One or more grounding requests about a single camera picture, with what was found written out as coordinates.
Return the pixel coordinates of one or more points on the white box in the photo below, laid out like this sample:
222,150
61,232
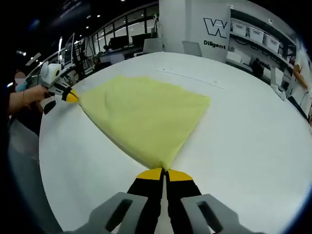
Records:
235,55

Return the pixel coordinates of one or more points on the black computer monitor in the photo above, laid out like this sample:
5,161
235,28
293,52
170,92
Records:
118,42
141,39

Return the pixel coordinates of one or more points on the black backpack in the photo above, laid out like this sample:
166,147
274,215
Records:
258,67

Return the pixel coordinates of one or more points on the person's left hand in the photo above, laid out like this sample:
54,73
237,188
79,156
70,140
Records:
36,93

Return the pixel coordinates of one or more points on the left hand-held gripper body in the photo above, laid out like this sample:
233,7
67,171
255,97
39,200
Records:
50,73

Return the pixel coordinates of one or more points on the white coat stand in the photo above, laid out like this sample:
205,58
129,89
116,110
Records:
157,26

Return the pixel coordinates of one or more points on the white storage bin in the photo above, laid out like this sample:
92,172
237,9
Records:
256,34
239,28
272,43

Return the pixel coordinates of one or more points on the grey metal shelf rack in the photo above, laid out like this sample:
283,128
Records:
280,54

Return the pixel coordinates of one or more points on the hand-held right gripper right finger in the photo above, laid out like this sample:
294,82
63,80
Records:
180,195

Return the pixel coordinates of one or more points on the white cloth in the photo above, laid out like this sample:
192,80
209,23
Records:
278,93

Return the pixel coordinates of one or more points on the yellow blue grey garment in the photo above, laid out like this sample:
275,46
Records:
146,114

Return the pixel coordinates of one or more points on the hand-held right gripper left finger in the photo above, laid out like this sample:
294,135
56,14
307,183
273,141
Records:
148,195

